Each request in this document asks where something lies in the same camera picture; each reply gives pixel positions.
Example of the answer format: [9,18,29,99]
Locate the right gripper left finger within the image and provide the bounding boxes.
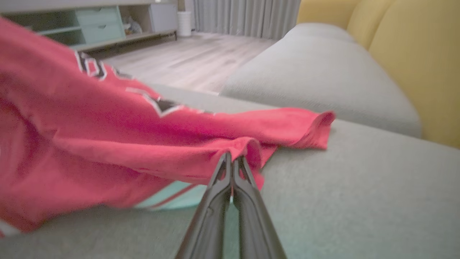
[175,151,233,259]

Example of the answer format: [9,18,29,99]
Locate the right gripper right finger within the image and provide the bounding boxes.
[232,155,288,259]

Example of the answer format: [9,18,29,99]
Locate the red jersey with white trim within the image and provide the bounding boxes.
[0,16,336,238]

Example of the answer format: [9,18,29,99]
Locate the large grey sofa seat cushion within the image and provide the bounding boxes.
[0,83,460,259]

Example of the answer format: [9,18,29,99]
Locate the small grey sofa seat cushion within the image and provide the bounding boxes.
[220,34,423,139]

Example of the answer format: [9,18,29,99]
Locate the white waste bin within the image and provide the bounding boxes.
[177,11,193,37]

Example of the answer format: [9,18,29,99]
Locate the grey curtain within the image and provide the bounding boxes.
[193,0,302,40]

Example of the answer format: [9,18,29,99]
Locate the small grey toy figure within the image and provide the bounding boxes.
[123,16,143,35]

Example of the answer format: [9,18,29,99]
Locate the yellow sofa back cushion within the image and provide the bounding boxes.
[368,0,460,149]
[297,0,362,30]
[346,0,396,50]

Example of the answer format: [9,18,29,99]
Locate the cabinet with mint drawers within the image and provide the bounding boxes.
[0,0,179,53]

